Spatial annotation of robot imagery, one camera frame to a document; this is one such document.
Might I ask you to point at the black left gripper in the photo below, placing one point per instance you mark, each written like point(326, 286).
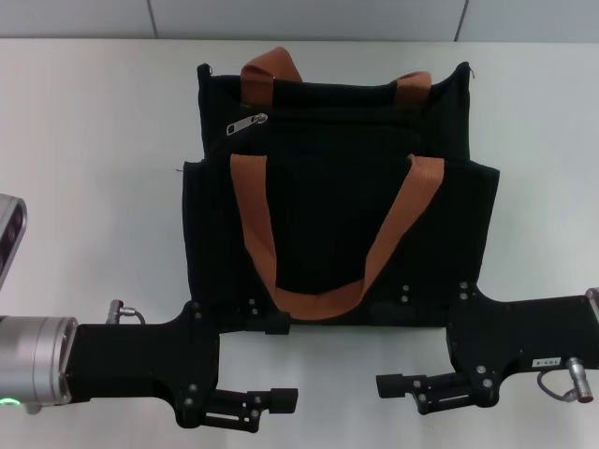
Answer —
point(131, 360)

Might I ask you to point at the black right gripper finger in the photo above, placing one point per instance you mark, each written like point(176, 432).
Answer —
point(285, 401)
point(278, 325)

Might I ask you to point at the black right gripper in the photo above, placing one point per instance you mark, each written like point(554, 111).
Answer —
point(515, 327)

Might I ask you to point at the silver zipper pull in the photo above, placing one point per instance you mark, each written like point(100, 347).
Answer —
point(243, 125)

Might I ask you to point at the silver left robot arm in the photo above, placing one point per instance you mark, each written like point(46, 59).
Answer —
point(33, 360)

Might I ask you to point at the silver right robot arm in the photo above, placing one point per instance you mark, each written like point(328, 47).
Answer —
point(593, 304)

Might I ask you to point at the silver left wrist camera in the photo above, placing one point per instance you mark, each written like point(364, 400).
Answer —
point(11, 234)

